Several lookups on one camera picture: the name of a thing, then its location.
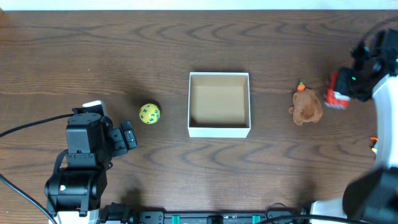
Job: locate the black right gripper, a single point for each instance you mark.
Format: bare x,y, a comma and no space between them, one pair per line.
341,84

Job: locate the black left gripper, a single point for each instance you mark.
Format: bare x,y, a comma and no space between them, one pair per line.
123,139

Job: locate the yellow ball with blue letters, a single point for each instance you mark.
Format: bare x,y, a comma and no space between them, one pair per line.
149,113

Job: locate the red toy fire truck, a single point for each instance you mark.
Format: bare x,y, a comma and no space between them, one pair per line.
332,98

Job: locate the brown plush toy with orange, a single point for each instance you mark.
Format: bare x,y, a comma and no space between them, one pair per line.
306,106

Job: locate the orange and blue toy fish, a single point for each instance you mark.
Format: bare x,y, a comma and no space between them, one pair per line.
374,144

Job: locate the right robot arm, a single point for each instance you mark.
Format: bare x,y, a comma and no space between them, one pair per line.
373,197

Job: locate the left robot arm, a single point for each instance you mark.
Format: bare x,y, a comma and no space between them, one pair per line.
79,175

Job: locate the white cardboard box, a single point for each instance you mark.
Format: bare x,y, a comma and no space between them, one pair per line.
219,105

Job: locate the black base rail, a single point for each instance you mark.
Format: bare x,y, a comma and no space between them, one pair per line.
121,213

